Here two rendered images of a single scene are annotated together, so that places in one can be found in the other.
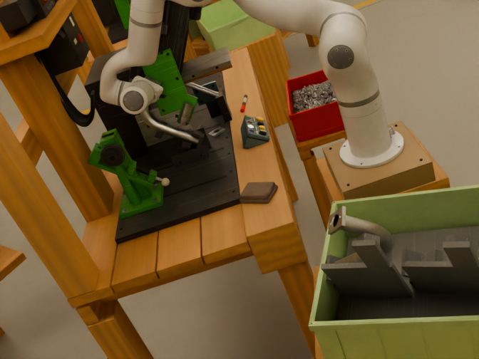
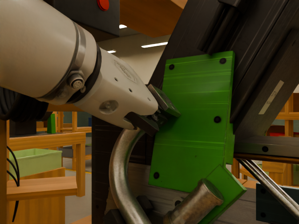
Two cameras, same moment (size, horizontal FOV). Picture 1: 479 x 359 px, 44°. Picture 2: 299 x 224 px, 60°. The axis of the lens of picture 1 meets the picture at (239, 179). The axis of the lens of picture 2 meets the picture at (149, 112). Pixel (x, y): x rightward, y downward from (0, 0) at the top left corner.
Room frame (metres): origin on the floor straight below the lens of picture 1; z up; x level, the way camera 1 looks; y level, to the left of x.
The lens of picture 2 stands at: (1.61, -0.02, 1.18)
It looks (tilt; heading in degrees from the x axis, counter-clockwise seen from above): 0 degrees down; 28
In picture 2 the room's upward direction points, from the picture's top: straight up
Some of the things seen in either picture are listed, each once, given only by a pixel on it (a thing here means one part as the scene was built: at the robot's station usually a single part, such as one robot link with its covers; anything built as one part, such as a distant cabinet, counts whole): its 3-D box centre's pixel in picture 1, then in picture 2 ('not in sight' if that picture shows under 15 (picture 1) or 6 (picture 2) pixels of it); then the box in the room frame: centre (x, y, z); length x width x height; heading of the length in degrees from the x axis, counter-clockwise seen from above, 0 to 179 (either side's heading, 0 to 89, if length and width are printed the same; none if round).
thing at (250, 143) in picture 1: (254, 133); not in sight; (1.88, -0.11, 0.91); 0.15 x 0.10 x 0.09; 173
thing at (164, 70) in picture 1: (166, 79); (199, 119); (2.02, 0.11, 1.17); 0.13 x 0.12 x 0.20; 173
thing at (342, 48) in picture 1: (348, 63); not in sight; (1.44, -0.38, 1.22); 0.19 x 0.12 x 0.24; 156
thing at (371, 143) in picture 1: (365, 122); not in sight; (1.47, -0.40, 1.01); 0.19 x 0.19 x 0.18
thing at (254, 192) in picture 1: (257, 191); not in sight; (1.50, -0.04, 0.91); 0.10 x 0.08 x 0.03; 51
